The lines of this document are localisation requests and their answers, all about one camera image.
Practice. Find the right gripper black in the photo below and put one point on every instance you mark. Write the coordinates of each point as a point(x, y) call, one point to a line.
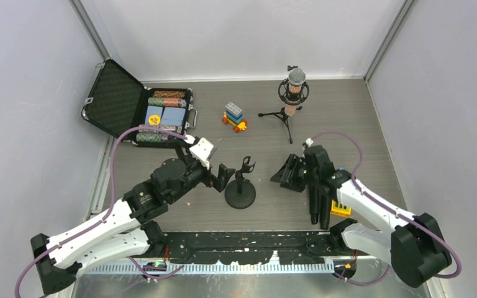
point(292, 163)

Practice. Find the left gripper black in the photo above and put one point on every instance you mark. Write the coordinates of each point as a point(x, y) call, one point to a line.
point(219, 182)

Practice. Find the black microphone stand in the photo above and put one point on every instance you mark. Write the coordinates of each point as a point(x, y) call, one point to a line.
point(179, 146)
point(241, 193)

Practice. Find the black tall microphone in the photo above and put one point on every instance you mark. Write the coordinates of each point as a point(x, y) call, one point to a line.
point(314, 203)

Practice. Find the black handheld microphone front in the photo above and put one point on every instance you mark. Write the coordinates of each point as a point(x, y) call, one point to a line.
point(325, 207)

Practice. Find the black front microphone stand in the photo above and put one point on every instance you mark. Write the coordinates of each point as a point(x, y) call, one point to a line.
point(179, 146)

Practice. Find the black tripod stand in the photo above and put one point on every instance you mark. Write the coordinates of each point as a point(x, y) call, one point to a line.
point(282, 116)

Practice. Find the glitter condenser microphone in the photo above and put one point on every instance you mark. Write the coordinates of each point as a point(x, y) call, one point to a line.
point(293, 90)

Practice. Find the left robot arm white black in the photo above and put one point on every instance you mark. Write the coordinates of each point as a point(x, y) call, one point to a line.
point(125, 229)

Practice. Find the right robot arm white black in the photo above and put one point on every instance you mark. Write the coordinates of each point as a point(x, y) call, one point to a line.
point(412, 245)

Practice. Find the yellow perforated block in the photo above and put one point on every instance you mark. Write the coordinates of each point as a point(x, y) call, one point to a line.
point(340, 210)

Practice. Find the colourful toy brick car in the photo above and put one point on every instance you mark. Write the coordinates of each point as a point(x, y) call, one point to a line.
point(233, 115)

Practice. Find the black poker chip case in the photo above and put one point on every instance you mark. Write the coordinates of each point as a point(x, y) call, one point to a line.
point(118, 101)

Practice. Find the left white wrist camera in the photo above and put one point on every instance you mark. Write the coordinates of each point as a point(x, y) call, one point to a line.
point(202, 149)

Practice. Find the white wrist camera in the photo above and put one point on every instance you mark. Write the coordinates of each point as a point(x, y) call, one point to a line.
point(202, 149)
point(307, 143)

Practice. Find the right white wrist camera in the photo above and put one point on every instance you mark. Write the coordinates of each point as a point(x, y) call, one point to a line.
point(307, 143)

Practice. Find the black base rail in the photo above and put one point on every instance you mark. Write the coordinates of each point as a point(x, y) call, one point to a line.
point(291, 247)

